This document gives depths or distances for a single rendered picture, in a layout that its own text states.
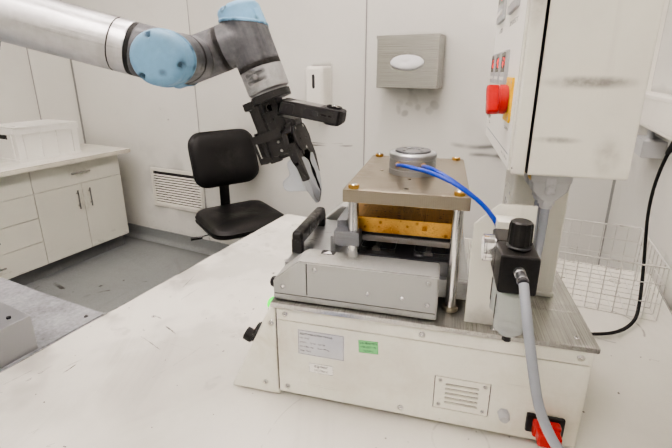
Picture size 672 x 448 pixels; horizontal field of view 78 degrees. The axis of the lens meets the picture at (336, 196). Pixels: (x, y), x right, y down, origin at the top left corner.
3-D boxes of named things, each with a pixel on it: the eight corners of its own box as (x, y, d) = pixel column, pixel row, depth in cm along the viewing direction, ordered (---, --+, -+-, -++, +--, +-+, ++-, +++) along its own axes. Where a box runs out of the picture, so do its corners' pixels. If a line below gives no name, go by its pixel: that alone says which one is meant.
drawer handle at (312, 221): (325, 224, 86) (325, 206, 85) (302, 254, 72) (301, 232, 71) (316, 224, 86) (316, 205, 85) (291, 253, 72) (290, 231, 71)
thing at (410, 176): (492, 205, 82) (500, 140, 78) (517, 277, 53) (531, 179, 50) (371, 197, 88) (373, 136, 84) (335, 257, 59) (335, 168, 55)
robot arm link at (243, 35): (218, 20, 74) (262, 2, 74) (241, 79, 77) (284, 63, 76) (204, 9, 67) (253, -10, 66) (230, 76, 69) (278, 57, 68)
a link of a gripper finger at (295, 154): (306, 177, 76) (290, 133, 74) (315, 175, 75) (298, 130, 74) (298, 184, 72) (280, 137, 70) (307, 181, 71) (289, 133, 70)
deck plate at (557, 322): (542, 248, 86) (543, 244, 86) (600, 354, 54) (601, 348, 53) (328, 228, 97) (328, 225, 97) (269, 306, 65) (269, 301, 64)
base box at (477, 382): (529, 321, 91) (540, 249, 86) (581, 477, 56) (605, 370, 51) (298, 291, 103) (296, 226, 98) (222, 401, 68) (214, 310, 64)
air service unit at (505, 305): (512, 299, 57) (526, 196, 53) (532, 369, 44) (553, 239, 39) (472, 294, 58) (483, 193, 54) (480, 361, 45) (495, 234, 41)
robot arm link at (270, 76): (287, 61, 75) (269, 60, 67) (296, 86, 75) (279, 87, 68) (252, 76, 77) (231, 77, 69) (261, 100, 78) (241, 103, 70)
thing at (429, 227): (457, 208, 81) (461, 160, 78) (461, 254, 60) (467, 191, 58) (370, 201, 85) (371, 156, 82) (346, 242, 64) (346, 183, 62)
